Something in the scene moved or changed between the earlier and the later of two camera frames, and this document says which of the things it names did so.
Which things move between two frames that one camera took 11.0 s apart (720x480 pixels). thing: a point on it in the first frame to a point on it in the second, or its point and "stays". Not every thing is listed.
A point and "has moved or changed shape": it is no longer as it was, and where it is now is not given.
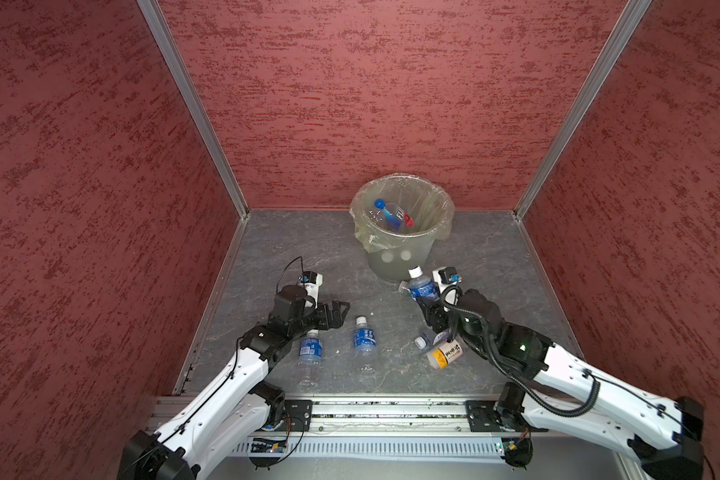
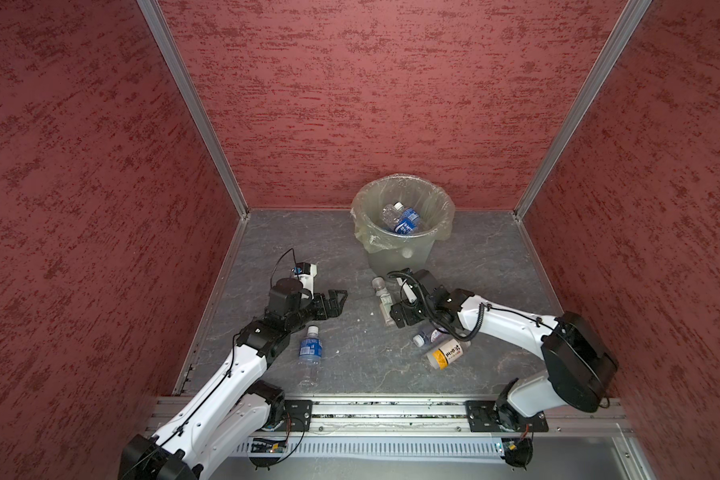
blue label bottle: x=310 y=356 stays
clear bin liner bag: x=429 y=206 stays
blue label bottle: x=422 y=287 has moved or changed shape
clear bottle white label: x=404 y=288 has moved or changed shape
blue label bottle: x=365 y=345 to x=391 y=214
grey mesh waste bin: x=397 y=219 stays
